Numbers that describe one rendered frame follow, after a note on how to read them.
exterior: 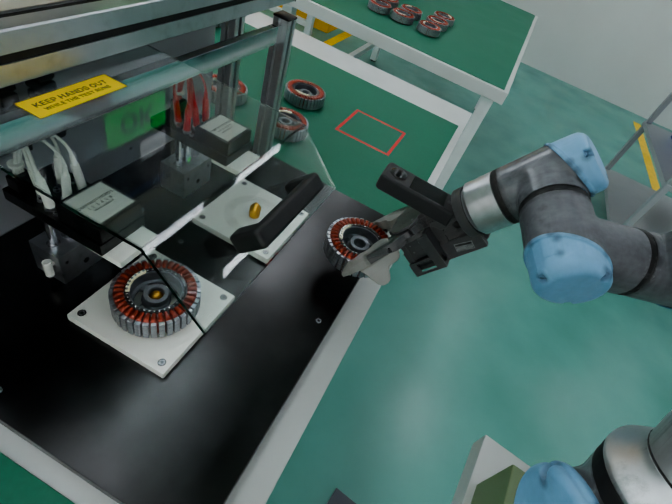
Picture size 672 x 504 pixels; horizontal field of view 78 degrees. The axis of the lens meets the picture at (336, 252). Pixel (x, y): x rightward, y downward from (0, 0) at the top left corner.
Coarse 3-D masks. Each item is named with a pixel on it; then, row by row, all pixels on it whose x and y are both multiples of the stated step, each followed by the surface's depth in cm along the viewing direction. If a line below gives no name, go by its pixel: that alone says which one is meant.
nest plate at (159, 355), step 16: (80, 304) 55; (96, 304) 55; (80, 320) 53; (96, 320) 54; (112, 320) 54; (192, 320) 57; (96, 336) 53; (112, 336) 53; (128, 336) 53; (176, 336) 55; (192, 336) 56; (128, 352) 52; (144, 352) 53; (160, 352) 53; (176, 352) 54; (160, 368) 52
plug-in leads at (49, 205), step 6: (12, 180) 48; (18, 180) 49; (12, 186) 49; (18, 186) 49; (24, 186) 50; (18, 192) 49; (36, 192) 50; (42, 198) 48; (48, 198) 48; (48, 204) 48; (54, 204) 49; (48, 210) 49; (54, 210) 49
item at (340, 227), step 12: (336, 228) 67; (348, 228) 69; (360, 228) 70; (372, 228) 70; (324, 240) 68; (336, 240) 65; (348, 240) 69; (360, 240) 69; (372, 240) 70; (324, 252) 67; (336, 252) 64; (348, 252) 64; (360, 252) 67; (336, 264) 66; (360, 276) 65
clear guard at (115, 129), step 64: (128, 64) 44; (0, 128) 32; (64, 128) 34; (128, 128) 37; (192, 128) 39; (256, 128) 42; (64, 192) 30; (128, 192) 32; (192, 192) 33; (256, 192) 38; (320, 192) 46; (192, 256) 32; (256, 256) 37
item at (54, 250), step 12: (36, 240) 54; (60, 240) 55; (72, 240) 56; (36, 252) 55; (48, 252) 54; (60, 252) 54; (72, 252) 55; (84, 252) 57; (60, 264) 54; (72, 264) 56; (84, 264) 59; (60, 276) 56; (72, 276) 58
